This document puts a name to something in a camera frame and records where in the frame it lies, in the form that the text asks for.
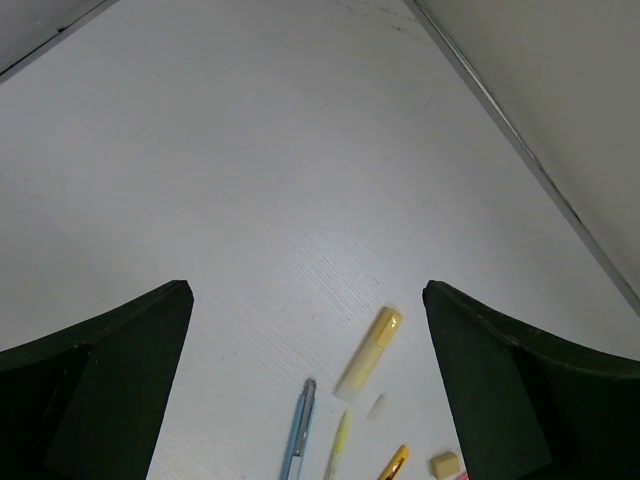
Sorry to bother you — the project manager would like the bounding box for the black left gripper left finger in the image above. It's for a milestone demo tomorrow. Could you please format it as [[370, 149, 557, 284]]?
[[1, 280, 193, 479]]

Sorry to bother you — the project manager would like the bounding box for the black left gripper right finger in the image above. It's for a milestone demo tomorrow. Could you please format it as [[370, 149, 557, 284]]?
[[422, 280, 639, 479]]

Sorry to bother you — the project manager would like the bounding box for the tan eraser block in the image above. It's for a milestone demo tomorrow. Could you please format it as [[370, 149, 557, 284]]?
[[429, 451, 461, 480]]

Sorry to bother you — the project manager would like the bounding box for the thin yellow highlighter pen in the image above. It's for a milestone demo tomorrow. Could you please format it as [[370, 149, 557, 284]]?
[[323, 410, 351, 480]]

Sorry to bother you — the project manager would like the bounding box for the yellow utility knife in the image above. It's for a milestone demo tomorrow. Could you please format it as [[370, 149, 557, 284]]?
[[378, 445, 410, 480]]

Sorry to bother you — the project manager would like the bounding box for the yellow thick highlighter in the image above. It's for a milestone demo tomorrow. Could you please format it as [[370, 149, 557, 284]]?
[[334, 306, 404, 402]]

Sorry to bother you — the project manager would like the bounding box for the blue mechanical pencil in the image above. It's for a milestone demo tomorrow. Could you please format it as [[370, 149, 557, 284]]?
[[279, 378, 317, 480]]

